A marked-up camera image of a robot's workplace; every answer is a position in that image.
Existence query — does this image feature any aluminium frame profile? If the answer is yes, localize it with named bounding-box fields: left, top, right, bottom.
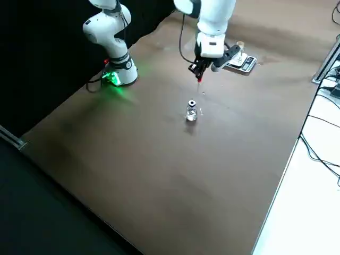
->
left=0, top=124, right=28, bottom=150

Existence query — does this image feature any white desk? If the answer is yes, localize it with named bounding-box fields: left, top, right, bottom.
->
left=251, top=23, right=340, bottom=255

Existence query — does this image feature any clear glass bottle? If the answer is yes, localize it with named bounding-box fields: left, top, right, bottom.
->
left=236, top=40, right=246, bottom=66

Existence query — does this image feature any silver electronic balance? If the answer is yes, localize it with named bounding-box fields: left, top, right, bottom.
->
left=224, top=53, right=258, bottom=73

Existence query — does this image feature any black arm base cable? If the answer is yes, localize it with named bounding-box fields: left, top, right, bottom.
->
left=86, top=73, right=107, bottom=94

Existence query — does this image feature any clear dropper bottle blue cap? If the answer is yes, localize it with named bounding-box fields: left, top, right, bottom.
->
left=185, top=98, right=198, bottom=123

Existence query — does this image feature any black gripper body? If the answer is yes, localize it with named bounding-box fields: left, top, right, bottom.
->
left=194, top=31, right=214, bottom=66

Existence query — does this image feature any aluminium camera post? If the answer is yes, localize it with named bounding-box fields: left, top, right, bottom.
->
left=311, top=37, right=340, bottom=85

